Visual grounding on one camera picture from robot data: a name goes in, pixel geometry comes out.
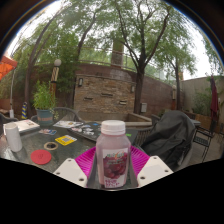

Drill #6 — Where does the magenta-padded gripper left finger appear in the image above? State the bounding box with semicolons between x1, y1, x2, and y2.
53;146;98;189

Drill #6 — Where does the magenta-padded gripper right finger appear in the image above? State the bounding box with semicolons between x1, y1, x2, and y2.
129;145;174;188

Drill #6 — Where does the pink drink bottle white cap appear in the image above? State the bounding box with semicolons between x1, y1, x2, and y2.
95;119;132;190

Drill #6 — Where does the yellow card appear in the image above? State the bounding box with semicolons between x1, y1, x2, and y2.
54;134;78;147

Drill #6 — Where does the flat round red coaster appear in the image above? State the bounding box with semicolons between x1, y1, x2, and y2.
30;149;53;166

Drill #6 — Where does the black jacket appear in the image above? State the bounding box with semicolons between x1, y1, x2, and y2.
140;110;196;171

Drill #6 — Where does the black sticker-covered laptop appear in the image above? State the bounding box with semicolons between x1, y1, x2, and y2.
68;120;139;143

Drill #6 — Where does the small blue card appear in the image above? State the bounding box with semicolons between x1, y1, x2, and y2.
38;128;58;136

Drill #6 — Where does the white sticker sheet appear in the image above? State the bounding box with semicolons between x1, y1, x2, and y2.
53;120;84;129

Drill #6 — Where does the black metal chair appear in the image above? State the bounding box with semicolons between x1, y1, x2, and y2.
192;122;218;163

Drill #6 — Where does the white cup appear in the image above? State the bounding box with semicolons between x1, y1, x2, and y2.
3;122;23;153

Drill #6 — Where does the green plant in teal pot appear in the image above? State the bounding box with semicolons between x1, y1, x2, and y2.
32;81;57;126

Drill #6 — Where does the blue yellow striped bollard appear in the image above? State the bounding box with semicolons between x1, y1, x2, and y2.
21;101;28;120

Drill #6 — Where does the dark red closed umbrella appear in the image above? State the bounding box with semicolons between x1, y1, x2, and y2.
209;75;220;129

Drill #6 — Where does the orange canopy umbrella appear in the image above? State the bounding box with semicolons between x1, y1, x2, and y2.
0;55;19;116

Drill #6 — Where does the tan ring coaster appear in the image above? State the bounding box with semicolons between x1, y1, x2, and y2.
43;141;59;151

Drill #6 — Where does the globe lamp post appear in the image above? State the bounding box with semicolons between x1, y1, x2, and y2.
49;58;63;93

